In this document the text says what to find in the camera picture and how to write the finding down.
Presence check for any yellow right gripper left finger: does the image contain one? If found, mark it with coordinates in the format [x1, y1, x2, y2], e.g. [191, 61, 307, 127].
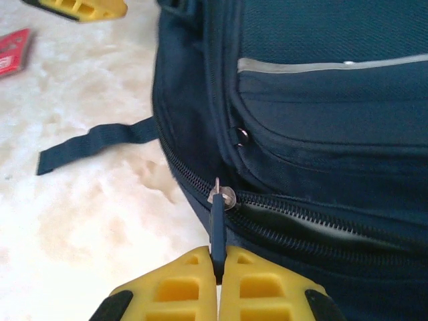
[88, 245, 218, 321]

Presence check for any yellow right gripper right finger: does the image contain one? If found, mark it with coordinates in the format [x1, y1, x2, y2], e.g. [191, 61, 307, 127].
[219, 245, 347, 321]

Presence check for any red booklet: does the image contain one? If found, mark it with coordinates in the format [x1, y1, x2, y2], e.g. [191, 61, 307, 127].
[0, 28, 34, 80]

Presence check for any navy blue backpack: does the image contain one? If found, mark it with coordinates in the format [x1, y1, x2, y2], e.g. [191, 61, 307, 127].
[35, 0, 428, 321]

